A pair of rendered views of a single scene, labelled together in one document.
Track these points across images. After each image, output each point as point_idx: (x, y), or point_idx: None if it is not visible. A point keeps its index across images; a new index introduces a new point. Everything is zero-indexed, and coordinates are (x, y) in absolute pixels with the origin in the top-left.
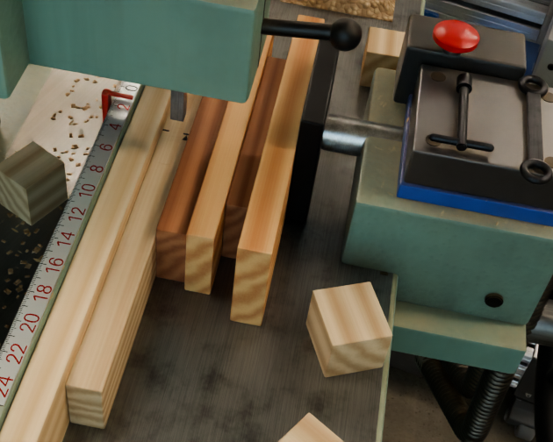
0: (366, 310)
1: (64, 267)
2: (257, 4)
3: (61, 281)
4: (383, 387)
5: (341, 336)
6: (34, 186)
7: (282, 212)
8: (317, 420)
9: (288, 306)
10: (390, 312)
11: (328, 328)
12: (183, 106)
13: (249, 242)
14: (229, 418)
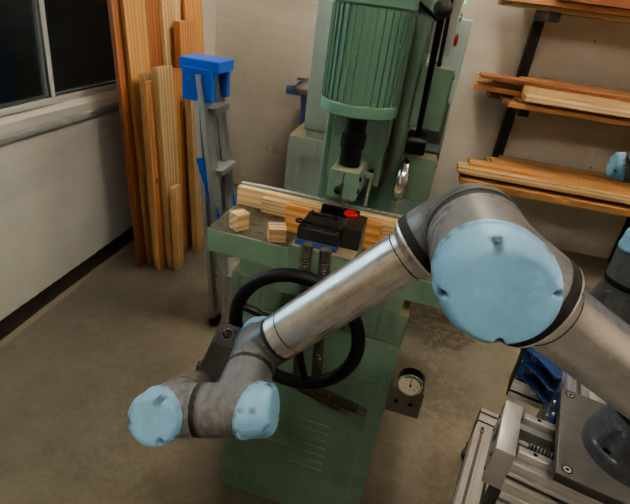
0: (277, 227)
1: (290, 193)
2: (333, 169)
3: (287, 193)
4: (262, 241)
5: (270, 223)
6: None
7: (302, 211)
8: (247, 213)
9: (289, 234)
10: (285, 246)
11: (273, 222)
12: (340, 206)
13: (290, 202)
14: (259, 223)
